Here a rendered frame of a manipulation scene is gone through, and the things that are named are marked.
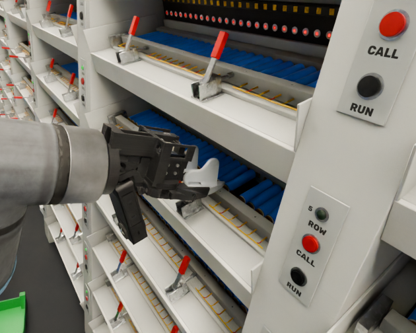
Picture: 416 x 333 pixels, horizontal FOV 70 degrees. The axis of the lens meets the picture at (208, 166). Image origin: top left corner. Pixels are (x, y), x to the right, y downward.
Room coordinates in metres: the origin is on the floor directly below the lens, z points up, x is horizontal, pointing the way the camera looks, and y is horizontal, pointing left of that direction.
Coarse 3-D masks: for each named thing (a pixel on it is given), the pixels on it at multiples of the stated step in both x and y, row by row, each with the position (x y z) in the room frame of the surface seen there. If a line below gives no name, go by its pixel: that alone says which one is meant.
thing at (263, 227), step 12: (120, 120) 0.73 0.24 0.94; (216, 192) 0.44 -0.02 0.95; (228, 192) 0.44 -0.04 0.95; (216, 204) 0.43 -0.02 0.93; (228, 204) 0.42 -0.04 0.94; (240, 204) 0.41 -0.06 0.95; (240, 216) 0.40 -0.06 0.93; (252, 216) 0.38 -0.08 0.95; (252, 228) 0.38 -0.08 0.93; (264, 228) 0.36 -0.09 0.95; (252, 240) 0.35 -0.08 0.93
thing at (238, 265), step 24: (96, 120) 0.74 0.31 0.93; (168, 216) 0.44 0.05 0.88; (192, 216) 0.42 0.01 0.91; (192, 240) 0.38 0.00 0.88; (216, 240) 0.36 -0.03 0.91; (240, 240) 0.36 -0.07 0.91; (264, 240) 0.36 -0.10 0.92; (216, 264) 0.34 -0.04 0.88; (240, 264) 0.32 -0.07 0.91; (240, 288) 0.30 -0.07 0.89
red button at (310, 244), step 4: (308, 236) 0.24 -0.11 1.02; (304, 240) 0.24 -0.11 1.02; (308, 240) 0.24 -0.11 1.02; (312, 240) 0.24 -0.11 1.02; (304, 244) 0.24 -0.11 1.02; (308, 244) 0.24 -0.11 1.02; (312, 244) 0.24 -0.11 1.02; (316, 244) 0.24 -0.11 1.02; (308, 248) 0.24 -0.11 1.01; (312, 248) 0.24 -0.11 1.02; (316, 248) 0.23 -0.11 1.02
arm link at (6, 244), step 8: (16, 224) 0.25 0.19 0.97; (0, 232) 0.23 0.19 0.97; (8, 232) 0.24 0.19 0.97; (16, 232) 0.25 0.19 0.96; (0, 240) 0.23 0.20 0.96; (8, 240) 0.24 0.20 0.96; (16, 240) 0.26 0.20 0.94; (0, 248) 0.23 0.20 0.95; (8, 248) 0.24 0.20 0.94; (16, 248) 0.26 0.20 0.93; (0, 256) 0.24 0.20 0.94; (8, 256) 0.25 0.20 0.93; (16, 256) 0.28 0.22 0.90; (0, 264) 0.23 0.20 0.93; (8, 264) 0.25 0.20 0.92; (0, 272) 0.23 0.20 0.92; (8, 272) 0.25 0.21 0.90; (0, 280) 0.23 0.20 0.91; (8, 280) 0.25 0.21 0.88; (0, 288) 0.24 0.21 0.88
